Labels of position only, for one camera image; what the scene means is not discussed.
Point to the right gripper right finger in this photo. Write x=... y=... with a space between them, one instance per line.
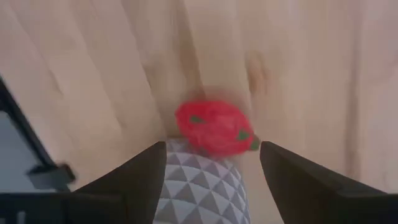
x=298 y=186

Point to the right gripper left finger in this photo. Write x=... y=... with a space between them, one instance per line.
x=140 y=180

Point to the red toy dragon fruit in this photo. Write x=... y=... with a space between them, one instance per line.
x=214 y=127

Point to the white triangle-patterned pot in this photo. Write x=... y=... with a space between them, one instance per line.
x=202 y=189

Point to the black aluminium table frame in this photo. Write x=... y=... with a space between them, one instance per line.
x=46 y=175

